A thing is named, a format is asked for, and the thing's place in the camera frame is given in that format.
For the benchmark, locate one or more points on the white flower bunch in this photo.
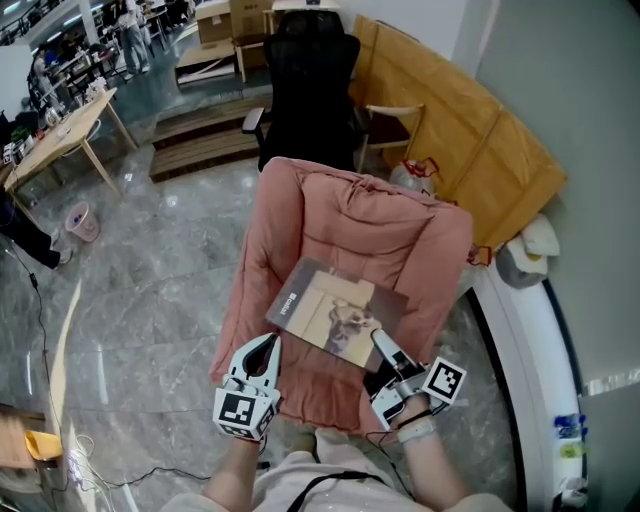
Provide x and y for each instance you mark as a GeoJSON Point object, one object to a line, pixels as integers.
{"type": "Point", "coordinates": [97, 87]}

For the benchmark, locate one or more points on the light wooden table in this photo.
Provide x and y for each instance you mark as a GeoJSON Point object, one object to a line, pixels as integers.
{"type": "Point", "coordinates": [65, 135]}

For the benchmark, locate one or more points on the flat cardboard package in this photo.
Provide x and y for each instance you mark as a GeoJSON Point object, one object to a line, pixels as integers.
{"type": "Point", "coordinates": [205, 62]}

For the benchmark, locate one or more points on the person's left forearm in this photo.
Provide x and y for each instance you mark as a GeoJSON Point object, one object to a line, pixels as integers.
{"type": "Point", "coordinates": [235, 475]}

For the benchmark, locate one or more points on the silver kettle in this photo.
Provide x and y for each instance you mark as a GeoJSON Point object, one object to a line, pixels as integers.
{"type": "Point", "coordinates": [52, 116]}

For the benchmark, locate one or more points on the small white container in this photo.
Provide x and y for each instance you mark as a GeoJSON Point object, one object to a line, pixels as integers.
{"type": "Point", "coordinates": [570, 492]}

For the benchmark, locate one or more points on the light wooden stool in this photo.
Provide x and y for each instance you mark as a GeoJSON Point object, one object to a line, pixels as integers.
{"type": "Point", "coordinates": [250, 42]}

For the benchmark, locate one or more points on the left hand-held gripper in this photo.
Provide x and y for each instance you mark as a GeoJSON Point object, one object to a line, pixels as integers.
{"type": "Point", "coordinates": [240, 410]}

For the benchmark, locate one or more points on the black office chair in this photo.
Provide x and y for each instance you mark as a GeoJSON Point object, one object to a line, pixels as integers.
{"type": "Point", "coordinates": [310, 75]}

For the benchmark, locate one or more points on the light wooden chair dark seat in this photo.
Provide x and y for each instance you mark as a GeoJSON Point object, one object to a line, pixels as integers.
{"type": "Point", "coordinates": [390, 132]}

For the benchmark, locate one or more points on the brown picture-cover book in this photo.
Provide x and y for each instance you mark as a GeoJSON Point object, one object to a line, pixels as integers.
{"type": "Point", "coordinates": [340, 310]}

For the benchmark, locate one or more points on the pink padded armchair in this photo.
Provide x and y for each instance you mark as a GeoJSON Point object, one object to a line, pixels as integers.
{"type": "Point", "coordinates": [360, 235]}

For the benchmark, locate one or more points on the small green potted plant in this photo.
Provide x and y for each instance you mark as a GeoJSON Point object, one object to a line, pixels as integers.
{"type": "Point", "coordinates": [21, 135]}

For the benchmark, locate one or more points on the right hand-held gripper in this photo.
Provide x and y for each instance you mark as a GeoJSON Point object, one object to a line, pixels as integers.
{"type": "Point", "coordinates": [445, 380]}

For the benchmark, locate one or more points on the white wrist band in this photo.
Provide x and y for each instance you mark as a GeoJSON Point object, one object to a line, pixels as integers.
{"type": "Point", "coordinates": [417, 431]}

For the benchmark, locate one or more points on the person's pale clothing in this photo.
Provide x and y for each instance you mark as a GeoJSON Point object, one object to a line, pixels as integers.
{"type": "Point", "coordinates": [330, 460]}

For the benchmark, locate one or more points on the person's right forearm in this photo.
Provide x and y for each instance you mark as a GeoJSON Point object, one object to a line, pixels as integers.
{"type": "Point", "coordinates": [435, 470]}

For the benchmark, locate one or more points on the brown cardboard box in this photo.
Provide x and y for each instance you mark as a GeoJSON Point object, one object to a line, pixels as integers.
{"type": "Point", "coordinates": [214, 25]}
{"type": "Point", "coordinates": [250, 17]}

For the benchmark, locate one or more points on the dark wooden steps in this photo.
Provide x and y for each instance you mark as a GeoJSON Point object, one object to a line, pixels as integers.
{"type": "Point", "coordinates": [200, 150]}

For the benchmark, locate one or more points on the white grey plush toy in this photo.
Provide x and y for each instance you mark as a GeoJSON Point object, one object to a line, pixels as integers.
{"type": "Point", "coordinates": [540, 237]}

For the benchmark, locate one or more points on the yellow flat packet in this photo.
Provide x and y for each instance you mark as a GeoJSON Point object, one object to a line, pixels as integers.
{"type": "Point", "coordinates": [45, 445]}

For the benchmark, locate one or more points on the black wrist band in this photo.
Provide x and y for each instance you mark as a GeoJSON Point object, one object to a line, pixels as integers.
{"type": "Point", "coordinates": [414, 419]}

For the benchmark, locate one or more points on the wooden board panels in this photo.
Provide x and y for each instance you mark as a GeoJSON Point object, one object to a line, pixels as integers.
{"type": "Point", "coordinates": [475, 150]}

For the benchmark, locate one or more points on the grey roller blind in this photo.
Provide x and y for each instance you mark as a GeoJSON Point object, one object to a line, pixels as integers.
{"type": "Point", "coordinates": [575, 175]}

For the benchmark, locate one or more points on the pink waste bin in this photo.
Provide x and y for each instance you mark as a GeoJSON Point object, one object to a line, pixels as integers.
{"type": "Point", "coordinates": [82, 225]}

